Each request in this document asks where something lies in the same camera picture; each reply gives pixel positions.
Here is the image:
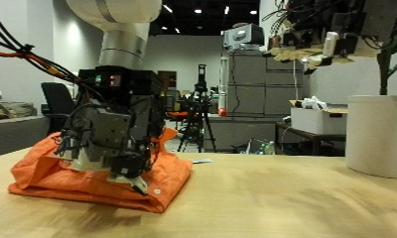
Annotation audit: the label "orange office chair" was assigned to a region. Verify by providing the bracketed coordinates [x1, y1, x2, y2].
[164, 88, 190, 122]

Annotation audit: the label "beige cushion pile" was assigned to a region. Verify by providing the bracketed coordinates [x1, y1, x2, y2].
[0, 101, 36, 121]

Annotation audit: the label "green leafy plant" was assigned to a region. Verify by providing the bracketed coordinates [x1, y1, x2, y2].
[375, 19, 397, 97]

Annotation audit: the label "brown door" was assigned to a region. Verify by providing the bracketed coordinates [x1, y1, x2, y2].
[156, 70, 177, 90]

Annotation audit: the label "tall grey metal cabinet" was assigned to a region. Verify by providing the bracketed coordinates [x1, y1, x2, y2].
[220, 51, 311, 117]

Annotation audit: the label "black camera tripod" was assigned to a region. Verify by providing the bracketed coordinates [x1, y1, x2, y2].
[176, 63, 218, 154]

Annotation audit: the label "orange fabric shirt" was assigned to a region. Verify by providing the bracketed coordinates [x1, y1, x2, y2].
[7, 127, 194, 214]

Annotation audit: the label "low grey cabinet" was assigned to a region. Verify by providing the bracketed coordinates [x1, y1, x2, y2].
[202, 113, 293, 154]

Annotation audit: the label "black office chair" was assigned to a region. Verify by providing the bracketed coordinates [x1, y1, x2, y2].
[40, 82, 79, 137]

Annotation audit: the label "copper kettle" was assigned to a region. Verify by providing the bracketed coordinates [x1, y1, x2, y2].
[269, 34, 283, 51]

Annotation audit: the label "orange black arm cables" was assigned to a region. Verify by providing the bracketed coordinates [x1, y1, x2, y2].
[0, 0, 84, 83]

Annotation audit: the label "white cardboard box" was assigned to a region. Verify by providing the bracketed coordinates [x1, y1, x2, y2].
[290, 95, 349, 136]

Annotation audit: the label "white plant pot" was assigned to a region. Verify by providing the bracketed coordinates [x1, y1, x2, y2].
[343, 94, 397, 180]

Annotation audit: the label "grey box device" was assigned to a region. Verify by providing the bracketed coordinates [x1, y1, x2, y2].
[222, 23, 266, 52]

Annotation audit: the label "grey sofa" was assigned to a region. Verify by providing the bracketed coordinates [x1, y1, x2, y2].
[0, 115, 52, 160]

